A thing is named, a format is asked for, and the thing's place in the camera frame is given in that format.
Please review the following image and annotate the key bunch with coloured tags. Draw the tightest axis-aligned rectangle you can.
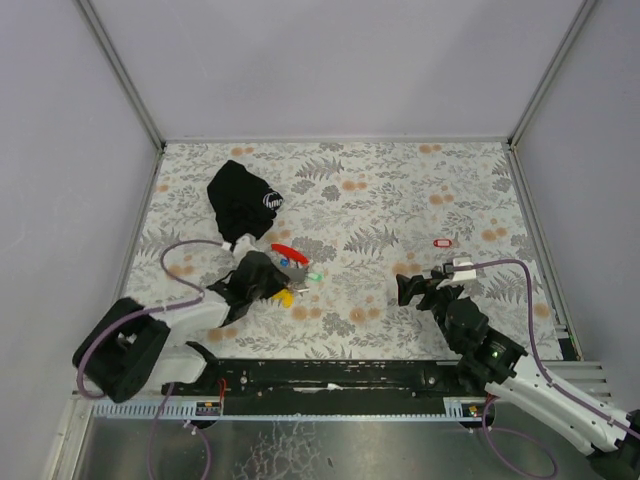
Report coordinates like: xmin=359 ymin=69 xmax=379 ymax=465
xmin=271 ymin=243 xmax=323 ymax=308

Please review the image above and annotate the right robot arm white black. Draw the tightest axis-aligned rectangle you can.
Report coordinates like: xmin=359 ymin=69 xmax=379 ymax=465
xmin=396 ymin=271 xmax=639 ymax=479

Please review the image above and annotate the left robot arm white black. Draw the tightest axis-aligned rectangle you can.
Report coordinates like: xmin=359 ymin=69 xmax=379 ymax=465
xmin=72 ymin=250 xmax=295 ymax=403

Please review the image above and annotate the red key tag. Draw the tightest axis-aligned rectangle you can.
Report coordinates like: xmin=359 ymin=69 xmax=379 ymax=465
xmin=433 ymin=239 xmax=453 ymax=248

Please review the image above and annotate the floral table mat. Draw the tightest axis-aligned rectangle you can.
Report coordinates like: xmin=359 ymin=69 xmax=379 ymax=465
xmin=124 ymin=142 xmax=562 ymax=360

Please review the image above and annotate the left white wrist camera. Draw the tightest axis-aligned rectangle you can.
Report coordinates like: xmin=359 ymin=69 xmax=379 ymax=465
xmin=221 ymin=234 xmax=257 ymax=261

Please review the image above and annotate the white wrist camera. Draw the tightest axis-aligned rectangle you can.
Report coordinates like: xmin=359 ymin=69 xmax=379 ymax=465
xmin=431 ymin=257 xmax=477 ymax=288
xmin=221 ymin=234 xmax=257 ymax=261

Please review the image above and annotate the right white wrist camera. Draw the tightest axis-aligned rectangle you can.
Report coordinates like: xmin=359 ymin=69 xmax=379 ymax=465
xmin=431 ymin=257 xmax=477 ymax=288

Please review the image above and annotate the black drawstring bag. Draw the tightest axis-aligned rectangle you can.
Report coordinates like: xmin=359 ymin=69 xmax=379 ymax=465
xmin=207 ymin=160 xmax=284 ymax=243

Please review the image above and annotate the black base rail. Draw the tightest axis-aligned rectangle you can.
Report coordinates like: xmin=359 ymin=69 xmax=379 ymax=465
xmin=181 ymin=359 xmax=486 ymax=416

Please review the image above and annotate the grey slotted cable duct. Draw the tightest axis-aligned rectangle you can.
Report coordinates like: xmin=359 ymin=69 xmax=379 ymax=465
xmin=93 ymin=398 xmax=223 ymax=420

